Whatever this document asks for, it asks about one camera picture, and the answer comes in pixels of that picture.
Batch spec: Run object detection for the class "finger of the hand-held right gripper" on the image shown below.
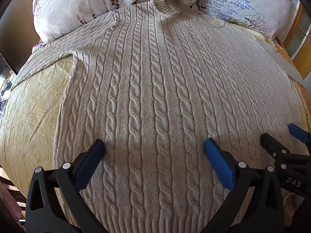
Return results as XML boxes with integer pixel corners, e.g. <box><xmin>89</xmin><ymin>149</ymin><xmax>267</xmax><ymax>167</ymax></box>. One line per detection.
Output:
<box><xmin>288</xmin><ymin>123</ymin><xmax>311</xmax><ymax>148</ymax></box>
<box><xmin>261</xmin><ymin>133</ymin><xmax>292</xmax><ymax>161</ymax></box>

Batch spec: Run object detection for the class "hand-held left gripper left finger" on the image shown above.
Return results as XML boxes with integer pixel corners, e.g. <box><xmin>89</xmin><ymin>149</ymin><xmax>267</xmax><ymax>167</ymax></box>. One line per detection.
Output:
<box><xmin>24</xmin><ymin>139</ymin><xmax>107</xmax><ymax>233</ymax></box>

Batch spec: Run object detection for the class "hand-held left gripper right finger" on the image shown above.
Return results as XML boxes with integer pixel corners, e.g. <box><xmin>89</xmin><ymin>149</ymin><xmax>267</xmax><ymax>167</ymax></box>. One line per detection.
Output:
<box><xmin>202</xmin><ymin>138</ymin><xmax>285</xmax><ymax>233</ymax></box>

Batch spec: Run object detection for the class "beige cable-knit sweater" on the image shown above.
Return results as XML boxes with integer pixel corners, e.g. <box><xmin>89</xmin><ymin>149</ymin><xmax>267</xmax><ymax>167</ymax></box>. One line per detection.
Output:
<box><xmin>11</xmin><ymin>0</ymin><xmax>304</xmax><ymax>233</ymax></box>

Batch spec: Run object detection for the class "yellow patterned bed sheet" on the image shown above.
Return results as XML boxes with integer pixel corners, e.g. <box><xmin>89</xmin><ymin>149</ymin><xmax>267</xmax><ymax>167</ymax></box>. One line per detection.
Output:
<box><xmin>0</xmin><ymin>27</ymin><xmax>311</xmax><ymax>199</ymax></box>

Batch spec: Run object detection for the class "pink patterned cloth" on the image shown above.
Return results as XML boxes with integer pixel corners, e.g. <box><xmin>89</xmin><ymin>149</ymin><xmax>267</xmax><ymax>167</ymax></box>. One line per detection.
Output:
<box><xmin>0</xmin><ymin>180</ymin><xmax>26</xmax><ymax>231</ymax></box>

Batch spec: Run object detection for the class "dark flat panel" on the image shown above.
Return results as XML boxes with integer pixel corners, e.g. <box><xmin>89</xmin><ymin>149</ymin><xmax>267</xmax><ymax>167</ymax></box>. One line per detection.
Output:
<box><xmin>0</xmin><ymin>5</ymin><xmax>33</xmax><ymax>76</ymax></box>

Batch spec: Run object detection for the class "light blue floral pillow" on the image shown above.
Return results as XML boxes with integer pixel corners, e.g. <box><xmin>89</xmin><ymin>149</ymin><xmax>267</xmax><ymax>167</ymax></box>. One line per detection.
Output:
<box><xmin>198</xmin><ymin>0</ymin><xmax>299</xmax><ymax>39</ymax></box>

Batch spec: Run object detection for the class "white floral pillow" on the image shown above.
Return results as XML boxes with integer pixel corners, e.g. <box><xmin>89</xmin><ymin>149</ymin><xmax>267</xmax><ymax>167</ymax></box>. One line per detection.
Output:
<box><xmin>31</xmin><ymin>0</ymin><xmax>204</xmax><ymax>44</ymax></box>

